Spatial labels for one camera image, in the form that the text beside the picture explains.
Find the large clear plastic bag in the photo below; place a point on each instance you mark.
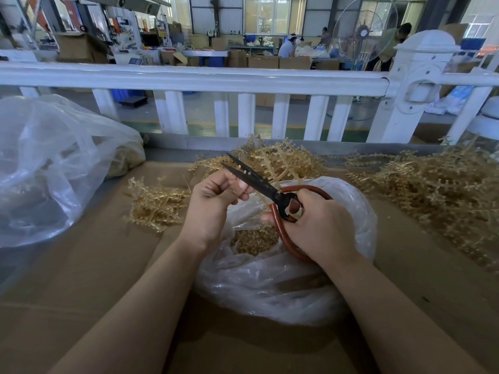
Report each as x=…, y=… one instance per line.
x=50, y=167

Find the person's right thumb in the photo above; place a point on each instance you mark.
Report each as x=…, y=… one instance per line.
x=303, y=200

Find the brown cardboard sheet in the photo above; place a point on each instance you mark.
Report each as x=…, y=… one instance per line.
x=97, y=276

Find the heap of cut tan pieces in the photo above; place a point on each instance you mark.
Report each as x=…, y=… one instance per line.
x=255, y=241

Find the factory window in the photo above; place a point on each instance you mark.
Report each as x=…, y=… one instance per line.
x=273, y=15

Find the large pile of tan sprues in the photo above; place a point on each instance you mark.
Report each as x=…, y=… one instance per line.
x=440, y=186

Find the brown cardboard box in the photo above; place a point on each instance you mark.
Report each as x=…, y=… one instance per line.
x=295, y=63
x=263, y=62
x=237, y=59

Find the large open cardboard box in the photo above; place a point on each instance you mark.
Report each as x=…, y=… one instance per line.
x=78, y=48

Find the person's left forearm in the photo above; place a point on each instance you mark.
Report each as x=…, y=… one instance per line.
x=144, y=307

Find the medium pile of tan sprues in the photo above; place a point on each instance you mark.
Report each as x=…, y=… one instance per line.
x=284, y=159

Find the person's right hand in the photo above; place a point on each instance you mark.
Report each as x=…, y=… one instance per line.
x=321, y=229

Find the tan pieces in large bag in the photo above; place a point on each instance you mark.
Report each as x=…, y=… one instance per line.
x=126, y=157

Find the white fence railing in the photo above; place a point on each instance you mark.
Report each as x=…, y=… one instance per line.
x=234, y=83

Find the person's right forearm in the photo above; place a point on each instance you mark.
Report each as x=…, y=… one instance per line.
x=390, y=319

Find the person's left thumb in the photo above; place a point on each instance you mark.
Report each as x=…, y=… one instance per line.
x=226, y=176

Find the small clear plastic bag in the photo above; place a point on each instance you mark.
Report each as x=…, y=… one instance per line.
x=273, y=284

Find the standing pedestal fan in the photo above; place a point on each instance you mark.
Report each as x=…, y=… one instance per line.
x=364, y=31

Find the blue plastic bin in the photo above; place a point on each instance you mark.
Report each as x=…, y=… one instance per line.
x=126, y=95

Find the white work table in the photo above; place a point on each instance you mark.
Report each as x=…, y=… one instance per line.
x=205, y=53

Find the white plastic sack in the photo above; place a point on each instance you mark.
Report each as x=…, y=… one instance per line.
x=454, y=100

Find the small pile of tan sprues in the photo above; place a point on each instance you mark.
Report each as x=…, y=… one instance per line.
x=156, y=208

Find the person's left hand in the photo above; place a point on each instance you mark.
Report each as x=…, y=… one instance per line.
x=204, y=214

